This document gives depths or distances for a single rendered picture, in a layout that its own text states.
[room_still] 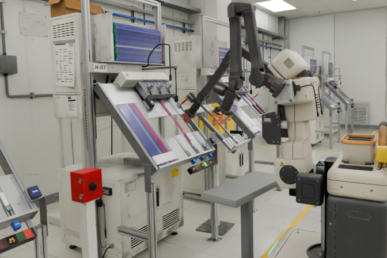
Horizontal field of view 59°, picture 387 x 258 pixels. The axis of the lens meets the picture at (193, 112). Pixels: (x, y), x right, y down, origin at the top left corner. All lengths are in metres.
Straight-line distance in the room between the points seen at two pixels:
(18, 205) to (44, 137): 2.36
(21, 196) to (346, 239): 1.42
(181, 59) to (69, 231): 1.97
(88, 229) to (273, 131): 1.10
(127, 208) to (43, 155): 1.72
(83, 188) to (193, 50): 2.14
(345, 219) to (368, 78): 8.07
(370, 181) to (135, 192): 1.46
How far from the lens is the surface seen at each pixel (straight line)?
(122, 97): 2.37
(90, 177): 1.88
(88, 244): 2.00
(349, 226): 1.76
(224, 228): 3.04
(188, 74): 3.61
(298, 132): 1.90
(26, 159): 3.81
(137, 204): 2.46
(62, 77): 2.61
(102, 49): 2.45
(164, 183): 2.65
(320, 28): 9.98
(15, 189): 1.61
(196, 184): 3.72
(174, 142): 2.35
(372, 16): 9.80
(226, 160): 3.48
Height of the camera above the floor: 1.21
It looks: 5 degrees down
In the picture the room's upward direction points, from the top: 2 degrees counter-clockwise
